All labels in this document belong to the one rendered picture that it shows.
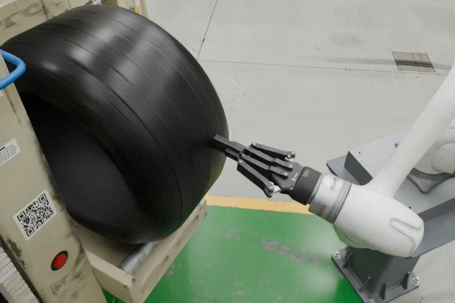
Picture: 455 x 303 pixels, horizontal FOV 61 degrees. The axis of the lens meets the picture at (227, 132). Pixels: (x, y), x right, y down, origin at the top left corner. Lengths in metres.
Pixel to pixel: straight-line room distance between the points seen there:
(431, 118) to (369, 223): 0.28
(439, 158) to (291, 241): 1.00
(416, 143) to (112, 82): 0.65
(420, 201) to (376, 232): 0.79
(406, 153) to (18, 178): 0.78
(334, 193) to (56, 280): 0.62
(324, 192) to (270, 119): 2.17
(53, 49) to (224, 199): 1.72
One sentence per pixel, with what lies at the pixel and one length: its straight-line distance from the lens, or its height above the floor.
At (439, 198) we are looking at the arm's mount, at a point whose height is 0.73.
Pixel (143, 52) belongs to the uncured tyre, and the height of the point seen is 1.43.
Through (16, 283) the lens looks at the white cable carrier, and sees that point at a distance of 0.91.
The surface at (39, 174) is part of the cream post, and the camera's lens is 0.79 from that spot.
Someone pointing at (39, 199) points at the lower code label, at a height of 1.25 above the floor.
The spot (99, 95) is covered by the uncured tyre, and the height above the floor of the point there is 1.41.
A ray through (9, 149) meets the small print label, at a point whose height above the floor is 1.38.
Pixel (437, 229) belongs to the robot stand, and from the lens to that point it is 1.61.
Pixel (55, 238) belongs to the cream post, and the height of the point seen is 1.13.
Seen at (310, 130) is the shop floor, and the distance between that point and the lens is 2.86.
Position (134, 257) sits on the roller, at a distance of 1.08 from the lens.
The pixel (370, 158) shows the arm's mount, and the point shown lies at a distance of 1.63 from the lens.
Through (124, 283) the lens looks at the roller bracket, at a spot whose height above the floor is 0.95.
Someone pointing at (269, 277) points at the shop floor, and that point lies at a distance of 2.08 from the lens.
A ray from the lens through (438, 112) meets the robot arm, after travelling 0.93.
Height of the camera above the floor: 1.82
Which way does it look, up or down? 41 degrees down
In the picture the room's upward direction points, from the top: straight up
